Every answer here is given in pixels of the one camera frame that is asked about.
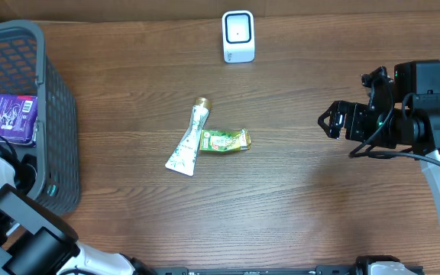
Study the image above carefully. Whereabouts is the white barcode scanner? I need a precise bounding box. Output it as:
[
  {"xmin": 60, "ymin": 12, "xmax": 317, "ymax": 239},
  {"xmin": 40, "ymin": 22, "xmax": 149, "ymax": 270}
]
[{"xmin": 222, "ymin": 10, "xmax": 255, "ymax": 63}]

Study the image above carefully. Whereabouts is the grey plastic mesh basket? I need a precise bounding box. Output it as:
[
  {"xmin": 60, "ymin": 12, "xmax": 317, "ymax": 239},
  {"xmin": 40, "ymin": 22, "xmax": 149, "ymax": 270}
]
[{"xmin": 0, "ymin": 20, "xmax": 81, "ymax": 215}]

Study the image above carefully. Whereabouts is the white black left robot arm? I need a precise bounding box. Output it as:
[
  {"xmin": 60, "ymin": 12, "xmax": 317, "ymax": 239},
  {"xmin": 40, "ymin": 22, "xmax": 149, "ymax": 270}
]
[{"xmin": 0, "ymin": 137, "xmax": 155, "ymax": 275}]

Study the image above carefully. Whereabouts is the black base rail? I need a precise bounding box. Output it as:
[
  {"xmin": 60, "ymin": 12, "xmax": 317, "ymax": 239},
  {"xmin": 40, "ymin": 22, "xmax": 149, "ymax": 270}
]
[{"xmin": 153, "ymin": 254, "xmax": 425, "ymax": 275}]

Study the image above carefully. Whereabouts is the white tube gold cap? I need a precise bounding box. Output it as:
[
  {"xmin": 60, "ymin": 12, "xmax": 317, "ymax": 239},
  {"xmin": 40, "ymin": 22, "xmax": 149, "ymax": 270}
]
[{"xmin": 165, "ymin": 97, "xmax": 211, "ymax": 176}]

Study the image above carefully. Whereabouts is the purple pad package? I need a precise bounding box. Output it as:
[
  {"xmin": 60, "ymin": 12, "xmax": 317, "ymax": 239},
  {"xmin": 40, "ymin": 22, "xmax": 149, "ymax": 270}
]
[{"xmin": 0, "ymin": 94, "xmax": 38, "ymax": 147}]

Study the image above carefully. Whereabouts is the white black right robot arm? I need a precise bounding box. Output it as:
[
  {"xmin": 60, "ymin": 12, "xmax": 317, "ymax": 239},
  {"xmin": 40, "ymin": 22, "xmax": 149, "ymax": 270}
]
[{"xmin": 318, "ymin": 60, "xmax": 440, "ymax": 225}]

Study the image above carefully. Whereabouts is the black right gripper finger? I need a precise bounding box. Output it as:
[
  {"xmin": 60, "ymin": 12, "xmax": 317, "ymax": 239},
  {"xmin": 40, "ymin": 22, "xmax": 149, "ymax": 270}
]
[
  {"xmin": 318, "ymin": 115, "xmax": 338, "ymax": 138},
  {"xmin": 318, "ymin": 101, "xmax": 341, "ymax": 122}
]

